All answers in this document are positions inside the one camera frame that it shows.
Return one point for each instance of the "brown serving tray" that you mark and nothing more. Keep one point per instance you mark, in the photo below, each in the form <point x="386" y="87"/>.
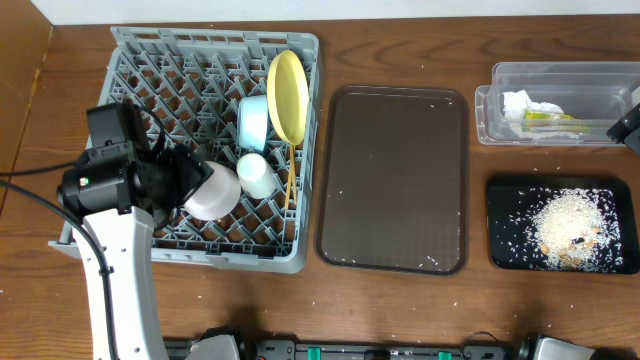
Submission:
<point x="395" y="192"/>

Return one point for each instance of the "pink saucer plate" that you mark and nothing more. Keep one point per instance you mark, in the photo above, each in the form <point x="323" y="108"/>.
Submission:
<point x="217" y="196"/>

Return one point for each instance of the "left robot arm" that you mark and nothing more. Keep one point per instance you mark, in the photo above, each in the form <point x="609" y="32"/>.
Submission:
<point x="120" y="191"/>

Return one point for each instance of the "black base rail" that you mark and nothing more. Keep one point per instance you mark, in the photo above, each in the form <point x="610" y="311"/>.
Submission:
<point x="289" y="347"/>

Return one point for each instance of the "grey plastic dish rack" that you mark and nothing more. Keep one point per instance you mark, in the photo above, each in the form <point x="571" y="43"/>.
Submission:
<point x="194" y="81"/>

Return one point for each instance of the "yellow plate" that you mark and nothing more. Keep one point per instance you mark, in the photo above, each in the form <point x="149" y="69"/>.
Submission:
<point x="288" y="97"/>

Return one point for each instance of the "white napkin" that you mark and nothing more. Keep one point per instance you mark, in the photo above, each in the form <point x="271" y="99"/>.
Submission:
<point x="515" y="104"/>

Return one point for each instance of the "white rice food scraps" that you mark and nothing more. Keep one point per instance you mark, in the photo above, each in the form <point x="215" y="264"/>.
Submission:
<point x="566" y="229"/>

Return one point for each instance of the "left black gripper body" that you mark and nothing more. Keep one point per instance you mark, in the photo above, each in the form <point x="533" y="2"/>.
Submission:
<point x="187" y="171"/>

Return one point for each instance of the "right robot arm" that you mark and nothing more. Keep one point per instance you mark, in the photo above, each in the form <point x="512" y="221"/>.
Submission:
<point x="541" y="347"/>

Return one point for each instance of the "clear plastic bin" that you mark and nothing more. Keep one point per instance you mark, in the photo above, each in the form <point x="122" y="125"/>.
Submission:
<point x="597" y="94"/>

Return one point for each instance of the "wooden chopstick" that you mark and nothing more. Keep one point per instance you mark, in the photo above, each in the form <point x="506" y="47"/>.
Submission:
<point x="287" y="193"/>
<point x="295" y="180"/>

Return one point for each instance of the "black plastic bin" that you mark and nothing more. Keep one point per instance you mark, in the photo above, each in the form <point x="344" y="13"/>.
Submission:
<point x="501" y="196"/>

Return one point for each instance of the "light blue bowl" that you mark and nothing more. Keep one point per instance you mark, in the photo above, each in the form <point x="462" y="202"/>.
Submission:
<point x="253" y="121"/>

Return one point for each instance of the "orange snack wrapper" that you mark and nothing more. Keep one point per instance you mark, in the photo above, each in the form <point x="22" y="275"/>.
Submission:
<point x="543" y="122"/>

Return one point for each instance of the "cream white cup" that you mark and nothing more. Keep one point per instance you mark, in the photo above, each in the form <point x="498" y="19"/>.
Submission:
<point x="256" y="176"/>

